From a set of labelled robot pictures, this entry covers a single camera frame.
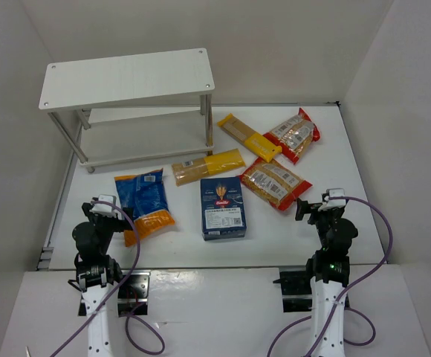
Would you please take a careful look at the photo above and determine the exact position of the red fusilli bag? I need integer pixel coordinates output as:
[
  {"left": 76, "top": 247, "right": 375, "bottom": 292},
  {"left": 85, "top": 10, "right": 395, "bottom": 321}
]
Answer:
[
  {"left": 239, "top": 158, "right": 312, "bottom": 212},
  {"left": 263, "top": 108, "right": 320, "bottom": 164}
]

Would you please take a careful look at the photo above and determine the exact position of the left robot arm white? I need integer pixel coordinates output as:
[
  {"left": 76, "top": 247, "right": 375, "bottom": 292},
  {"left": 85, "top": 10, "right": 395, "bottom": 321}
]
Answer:
[{"left": 71, "top": 195, "right": 131, "bottom": 356}]

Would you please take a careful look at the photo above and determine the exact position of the white two-tier metal shelf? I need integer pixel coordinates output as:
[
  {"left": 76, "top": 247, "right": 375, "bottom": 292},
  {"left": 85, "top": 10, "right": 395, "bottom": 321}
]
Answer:
[{"left": 39, "top": 48, "right": 215, "bottom": 173}]

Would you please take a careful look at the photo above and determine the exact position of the blue orange pasta bag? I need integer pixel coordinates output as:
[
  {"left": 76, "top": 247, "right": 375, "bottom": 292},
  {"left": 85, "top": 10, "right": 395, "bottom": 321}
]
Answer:
[{"left": 114, "top": 168, "right": 175, "bottom": 239}]

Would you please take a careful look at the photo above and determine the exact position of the yellow spaghetti bag far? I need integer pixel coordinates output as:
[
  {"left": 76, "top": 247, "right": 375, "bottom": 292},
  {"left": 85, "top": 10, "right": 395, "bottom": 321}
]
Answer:
[{"left": 217, "top": 114, "right": 282, "bottom": 163}]

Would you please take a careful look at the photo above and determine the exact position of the blue Barilla pasta box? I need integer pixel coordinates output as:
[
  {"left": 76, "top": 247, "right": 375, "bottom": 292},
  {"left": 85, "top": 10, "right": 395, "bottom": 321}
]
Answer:
[{"left": 200, "top": 176, "right": 247, "bottom": 241}]

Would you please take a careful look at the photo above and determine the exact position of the yellow spaghetti bag near shelf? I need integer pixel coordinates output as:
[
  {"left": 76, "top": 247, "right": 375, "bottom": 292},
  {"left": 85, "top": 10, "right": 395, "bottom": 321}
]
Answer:
[{"left": 172, "top": 149, "right": 245, "bottom": 186}]

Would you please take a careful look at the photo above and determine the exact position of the purple cable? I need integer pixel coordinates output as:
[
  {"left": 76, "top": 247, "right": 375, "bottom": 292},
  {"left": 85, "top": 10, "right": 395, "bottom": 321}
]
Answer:
[
  {"left": 50, "top": 199, "right": 166, "bottom": 357},
  {"left": 266, "top": 197, "right": 394, "bottom": 357}
]

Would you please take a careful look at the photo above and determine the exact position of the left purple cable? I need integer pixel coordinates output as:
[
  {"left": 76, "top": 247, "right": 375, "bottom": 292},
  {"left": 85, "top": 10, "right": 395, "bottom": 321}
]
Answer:
[{"left": 50, "top": 199, "right": 166, "bottom": 357}]

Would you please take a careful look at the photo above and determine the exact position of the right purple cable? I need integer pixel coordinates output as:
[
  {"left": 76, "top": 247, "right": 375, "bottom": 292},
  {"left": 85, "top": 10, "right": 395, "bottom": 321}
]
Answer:
[{"left": 266, "top": 197, "right": 394, "bottom": 357}]

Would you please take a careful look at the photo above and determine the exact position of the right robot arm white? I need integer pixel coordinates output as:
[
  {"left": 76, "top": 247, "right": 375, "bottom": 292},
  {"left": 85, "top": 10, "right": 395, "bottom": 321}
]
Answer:
[{"left": 295, "top": 199, "right": 358, "bottom": 356}]

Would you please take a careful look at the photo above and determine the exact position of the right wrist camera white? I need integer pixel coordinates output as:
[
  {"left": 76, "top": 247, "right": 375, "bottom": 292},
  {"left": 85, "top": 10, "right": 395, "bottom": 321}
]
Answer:
[{"left": 320, "top": 188, "right": 346, "bottom": 210}]

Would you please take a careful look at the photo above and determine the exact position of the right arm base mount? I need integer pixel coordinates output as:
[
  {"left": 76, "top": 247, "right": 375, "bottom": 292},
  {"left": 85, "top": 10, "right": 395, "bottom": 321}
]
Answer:
[{"left": 273, "top": 268, "right": 312, "bottom": 313}]

